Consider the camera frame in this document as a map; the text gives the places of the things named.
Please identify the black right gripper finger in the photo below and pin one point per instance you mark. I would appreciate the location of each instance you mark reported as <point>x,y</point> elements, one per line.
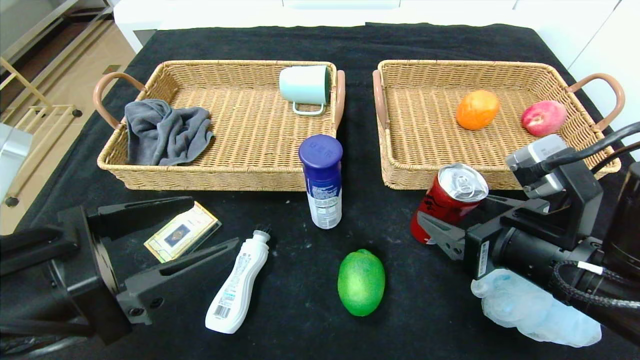
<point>510,205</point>
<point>445,235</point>

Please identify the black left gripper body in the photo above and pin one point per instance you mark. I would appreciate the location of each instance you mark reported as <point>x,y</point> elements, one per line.
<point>95,265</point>

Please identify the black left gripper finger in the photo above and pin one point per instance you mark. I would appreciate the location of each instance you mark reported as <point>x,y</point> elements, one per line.
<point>130,215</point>
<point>145,295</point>

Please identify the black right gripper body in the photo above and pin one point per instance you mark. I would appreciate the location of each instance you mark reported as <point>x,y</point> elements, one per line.
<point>481,252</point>

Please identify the red drink can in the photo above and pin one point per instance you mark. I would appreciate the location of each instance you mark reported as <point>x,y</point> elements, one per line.
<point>440,200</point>

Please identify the light blue bath pouf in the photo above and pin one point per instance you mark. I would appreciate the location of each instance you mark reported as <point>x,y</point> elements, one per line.
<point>525,310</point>

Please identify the green lime fruit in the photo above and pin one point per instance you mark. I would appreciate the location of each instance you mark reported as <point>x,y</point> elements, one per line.
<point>361,282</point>

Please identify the blue capped spray can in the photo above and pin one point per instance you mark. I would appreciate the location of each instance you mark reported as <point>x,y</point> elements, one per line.
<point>325,200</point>

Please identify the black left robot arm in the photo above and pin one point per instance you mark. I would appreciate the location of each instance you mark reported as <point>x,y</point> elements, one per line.
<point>25,290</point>

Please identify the gold card box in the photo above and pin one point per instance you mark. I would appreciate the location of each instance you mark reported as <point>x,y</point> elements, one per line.
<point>182,232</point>

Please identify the grey cloth towel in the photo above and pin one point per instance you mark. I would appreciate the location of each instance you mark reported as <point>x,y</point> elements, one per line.
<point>165,135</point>

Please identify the pink red peach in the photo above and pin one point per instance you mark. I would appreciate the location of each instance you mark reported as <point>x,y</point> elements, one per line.
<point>544,117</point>

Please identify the white bottle with brush cap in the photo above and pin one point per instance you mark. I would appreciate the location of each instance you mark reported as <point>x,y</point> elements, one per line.
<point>240,280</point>

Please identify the orange fruit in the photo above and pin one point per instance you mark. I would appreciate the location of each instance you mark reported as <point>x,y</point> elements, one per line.
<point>477,110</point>

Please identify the beige metal rack on wheels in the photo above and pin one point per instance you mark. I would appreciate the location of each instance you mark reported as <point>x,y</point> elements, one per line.
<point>55,107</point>

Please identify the mint green enamel mug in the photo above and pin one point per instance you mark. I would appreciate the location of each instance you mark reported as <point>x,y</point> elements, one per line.
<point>302,85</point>

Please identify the black table cloth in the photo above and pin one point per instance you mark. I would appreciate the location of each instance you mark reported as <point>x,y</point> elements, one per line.
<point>350,45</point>

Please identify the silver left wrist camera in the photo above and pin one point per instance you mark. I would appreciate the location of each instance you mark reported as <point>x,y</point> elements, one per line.
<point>12,150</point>

